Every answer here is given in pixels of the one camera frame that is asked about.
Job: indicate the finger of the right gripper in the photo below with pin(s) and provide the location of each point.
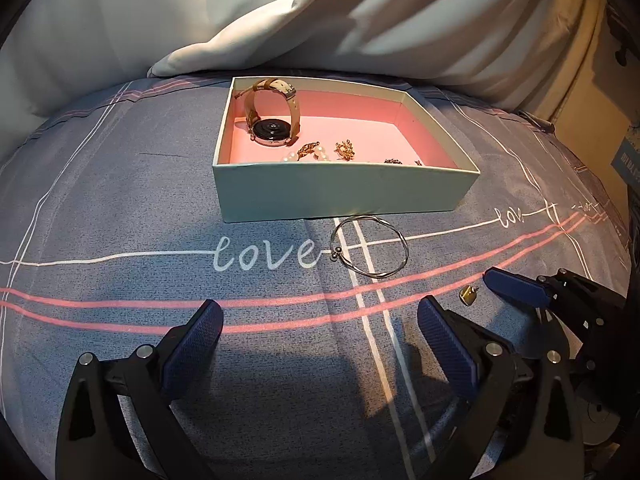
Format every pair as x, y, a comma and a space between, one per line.
516, 289

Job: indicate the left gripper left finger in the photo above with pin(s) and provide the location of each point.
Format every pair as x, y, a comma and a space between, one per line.
94, 441

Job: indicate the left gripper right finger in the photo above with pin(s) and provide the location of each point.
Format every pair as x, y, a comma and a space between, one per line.
528, 404

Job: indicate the thin silver bangle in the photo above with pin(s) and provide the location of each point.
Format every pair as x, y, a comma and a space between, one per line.
338, 251

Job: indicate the tan strap wristwatch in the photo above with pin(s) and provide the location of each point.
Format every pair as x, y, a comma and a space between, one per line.
281, 126

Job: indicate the blue striped love bedsheet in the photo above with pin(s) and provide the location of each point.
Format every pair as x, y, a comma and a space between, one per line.
111, 234

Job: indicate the gold flower brooch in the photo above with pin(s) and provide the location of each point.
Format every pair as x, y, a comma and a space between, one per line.
345, 150

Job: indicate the white pillow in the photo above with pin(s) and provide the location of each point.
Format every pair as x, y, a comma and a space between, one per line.
509, 53

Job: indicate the gold leaf brooch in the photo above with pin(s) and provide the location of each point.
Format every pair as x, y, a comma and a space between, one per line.
307, 149

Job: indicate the mint box pink interior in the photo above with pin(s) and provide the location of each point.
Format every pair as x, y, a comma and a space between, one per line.
408, 158

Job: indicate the white curtain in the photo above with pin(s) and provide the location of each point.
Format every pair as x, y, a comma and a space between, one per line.
60, 50

